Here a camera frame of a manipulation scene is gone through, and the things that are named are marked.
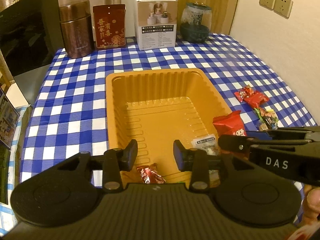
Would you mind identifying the small red candy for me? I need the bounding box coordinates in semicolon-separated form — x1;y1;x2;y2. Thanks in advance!
234;85;254;102

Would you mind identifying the green glass jar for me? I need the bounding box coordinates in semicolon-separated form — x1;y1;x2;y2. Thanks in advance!
180;2;212;43

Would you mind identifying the red gift box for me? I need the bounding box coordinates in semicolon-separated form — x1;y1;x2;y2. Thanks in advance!
93;4;126;50

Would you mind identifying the orange plastic tray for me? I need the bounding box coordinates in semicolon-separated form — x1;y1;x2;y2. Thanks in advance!
106;68;231;184

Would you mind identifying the red triangular snack packet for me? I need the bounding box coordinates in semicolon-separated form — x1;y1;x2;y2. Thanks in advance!
213;110;247;136

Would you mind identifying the double wall socket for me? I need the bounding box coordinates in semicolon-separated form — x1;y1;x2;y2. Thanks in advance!
259;0;293;18

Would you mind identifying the blue milk carton box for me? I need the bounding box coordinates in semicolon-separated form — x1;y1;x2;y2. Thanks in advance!
0;89;20;148

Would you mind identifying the brown cylindrical tin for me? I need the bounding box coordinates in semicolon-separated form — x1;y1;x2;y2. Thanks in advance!
60;0;95;59

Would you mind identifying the green black sausage packet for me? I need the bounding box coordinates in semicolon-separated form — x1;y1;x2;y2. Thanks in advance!
254;108;279;131

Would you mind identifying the white product box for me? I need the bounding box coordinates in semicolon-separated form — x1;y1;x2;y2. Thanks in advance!
134;0;178;50

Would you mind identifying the blue white checkered tablecloth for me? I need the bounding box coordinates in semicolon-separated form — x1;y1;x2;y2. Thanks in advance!
20;34;317;181

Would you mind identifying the clear grey snack packet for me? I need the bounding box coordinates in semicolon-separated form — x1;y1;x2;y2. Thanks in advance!
191;134;220;187

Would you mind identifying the right hand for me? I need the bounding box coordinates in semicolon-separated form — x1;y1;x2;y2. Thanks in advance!
302;184;320;225

